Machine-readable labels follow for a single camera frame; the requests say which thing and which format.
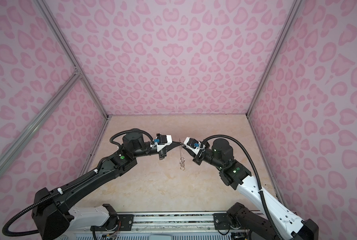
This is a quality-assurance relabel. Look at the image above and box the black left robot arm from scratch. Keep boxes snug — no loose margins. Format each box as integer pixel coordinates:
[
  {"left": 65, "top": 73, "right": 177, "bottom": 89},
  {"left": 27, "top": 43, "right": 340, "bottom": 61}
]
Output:
[{"left": 31, "top": 129, "right": 181, "bottom": 240}]

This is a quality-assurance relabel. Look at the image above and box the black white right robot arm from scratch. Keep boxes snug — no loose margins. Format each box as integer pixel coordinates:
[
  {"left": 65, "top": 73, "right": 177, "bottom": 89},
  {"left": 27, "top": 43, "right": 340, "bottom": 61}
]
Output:
[{"left": 183, "top": 135, "right": 319, "bottom": 240}]

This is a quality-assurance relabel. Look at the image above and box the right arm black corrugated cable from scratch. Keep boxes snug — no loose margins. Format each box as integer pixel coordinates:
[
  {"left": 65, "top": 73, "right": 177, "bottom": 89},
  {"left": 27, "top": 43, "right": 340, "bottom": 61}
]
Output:
[{"left": 200, "top": 134, "right": 284, "bottom": 240}]

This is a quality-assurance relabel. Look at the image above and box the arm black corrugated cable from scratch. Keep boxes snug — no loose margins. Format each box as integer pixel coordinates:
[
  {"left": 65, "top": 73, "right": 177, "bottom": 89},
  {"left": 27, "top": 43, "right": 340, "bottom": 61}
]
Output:
[
  {"left": 2, "top": 128, "right": 154, "bottom": 237},
  {"left": 200, "top": 134, "right": 284, "bottom": 240}
]

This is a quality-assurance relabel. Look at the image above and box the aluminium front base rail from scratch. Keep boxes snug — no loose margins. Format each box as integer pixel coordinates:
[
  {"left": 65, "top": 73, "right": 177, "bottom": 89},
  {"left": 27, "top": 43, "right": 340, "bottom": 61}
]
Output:
[{"left": 70, "top": 209, "right": 305, "bottom": 240}]

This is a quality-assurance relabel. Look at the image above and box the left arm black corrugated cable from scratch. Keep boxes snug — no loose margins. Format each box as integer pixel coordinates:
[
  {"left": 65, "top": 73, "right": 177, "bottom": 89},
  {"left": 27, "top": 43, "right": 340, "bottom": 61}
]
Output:
[{"left": 2, "top": 128, "right": 154, "bottom": 237}]

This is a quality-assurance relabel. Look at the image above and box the aluminium left wall diagonal bar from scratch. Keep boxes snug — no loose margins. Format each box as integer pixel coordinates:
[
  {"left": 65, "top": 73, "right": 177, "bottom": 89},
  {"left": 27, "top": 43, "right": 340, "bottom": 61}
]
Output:
[{"left": 0, "top": 71, "right": 81, "bottom": 178}]

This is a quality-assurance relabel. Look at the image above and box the aluminium right back corner post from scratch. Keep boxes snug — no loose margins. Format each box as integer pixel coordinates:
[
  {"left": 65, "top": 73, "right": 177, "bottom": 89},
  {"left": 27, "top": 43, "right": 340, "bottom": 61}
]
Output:
[{"left": 246, "top": 0, "right": 305, "bottom": 119}]

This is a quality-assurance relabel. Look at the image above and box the aluminium corner post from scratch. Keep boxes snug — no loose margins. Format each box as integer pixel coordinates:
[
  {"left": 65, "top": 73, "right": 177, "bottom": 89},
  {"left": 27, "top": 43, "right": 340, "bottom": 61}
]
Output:
[
  {"left": 33, "top": 0, "right": 109, "bottom": 120},
  {"left": 246, "top": 0, "right": 305, "bottom": 119}
]

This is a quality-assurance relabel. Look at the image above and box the aluminium left back corner post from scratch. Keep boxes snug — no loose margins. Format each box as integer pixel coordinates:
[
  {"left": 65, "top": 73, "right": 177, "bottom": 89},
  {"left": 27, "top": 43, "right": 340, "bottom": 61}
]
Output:
[{"left": 33, "top": 0, "right": 109, "bottom": 120}]

